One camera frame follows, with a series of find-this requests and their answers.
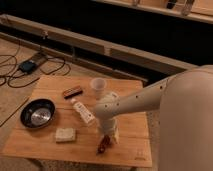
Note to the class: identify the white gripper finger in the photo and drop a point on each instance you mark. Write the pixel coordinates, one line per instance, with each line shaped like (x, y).
(116, 137)

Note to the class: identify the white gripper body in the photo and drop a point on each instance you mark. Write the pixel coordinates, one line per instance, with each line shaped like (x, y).
(108, 126)

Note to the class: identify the red pepper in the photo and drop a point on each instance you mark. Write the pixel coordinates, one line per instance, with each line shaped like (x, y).
(105, 142)

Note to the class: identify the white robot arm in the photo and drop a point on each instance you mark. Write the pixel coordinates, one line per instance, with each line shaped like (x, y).
(185, 102)

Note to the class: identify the white sponge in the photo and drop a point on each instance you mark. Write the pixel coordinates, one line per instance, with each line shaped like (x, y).
(65, 135)

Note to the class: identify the white tube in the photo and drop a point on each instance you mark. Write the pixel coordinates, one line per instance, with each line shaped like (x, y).
(84, 113)

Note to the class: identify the brown chocolate bar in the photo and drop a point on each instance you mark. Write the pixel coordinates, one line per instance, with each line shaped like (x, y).
(74, 91)

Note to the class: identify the wooden table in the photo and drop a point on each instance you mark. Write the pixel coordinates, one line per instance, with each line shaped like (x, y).
(133, 149)

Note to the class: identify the black metal bowl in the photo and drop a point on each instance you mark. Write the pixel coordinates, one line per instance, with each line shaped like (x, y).
(37, 114)

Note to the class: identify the blue power adapter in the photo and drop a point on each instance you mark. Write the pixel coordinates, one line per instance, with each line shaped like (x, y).
(27, 67)

